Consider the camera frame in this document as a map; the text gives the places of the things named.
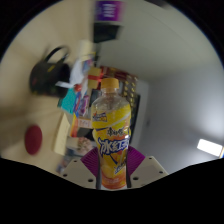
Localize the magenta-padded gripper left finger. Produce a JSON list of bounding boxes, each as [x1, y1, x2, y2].
[[61, 148, 101, 190]]

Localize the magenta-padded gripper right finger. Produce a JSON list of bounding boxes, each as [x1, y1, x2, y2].
[[126, 145, 169, 190]]

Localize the yellow-labelled drink bottle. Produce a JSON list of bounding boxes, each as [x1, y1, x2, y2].
[[90, 77, 132, 191]]

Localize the pink flowers in white pot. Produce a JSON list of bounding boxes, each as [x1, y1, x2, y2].
[[66, 136, 95, 158]]

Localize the beige notepad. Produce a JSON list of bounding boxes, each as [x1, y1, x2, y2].
[[53, 112, 71, 156]]

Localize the flat round red coaster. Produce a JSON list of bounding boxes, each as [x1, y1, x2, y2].
[[24, 124, 44, 156]]

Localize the teal book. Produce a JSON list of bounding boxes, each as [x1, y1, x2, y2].
[[57, 87, 78, 114]]

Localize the yellow gift box red ribbon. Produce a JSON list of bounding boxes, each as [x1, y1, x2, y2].
[[87, 67, 103, 90]]

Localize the black mug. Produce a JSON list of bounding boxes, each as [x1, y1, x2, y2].
[[29, 45, 72, 98]]

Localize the black office chair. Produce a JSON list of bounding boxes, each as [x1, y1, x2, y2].
[[93, 21, 121, 44]]

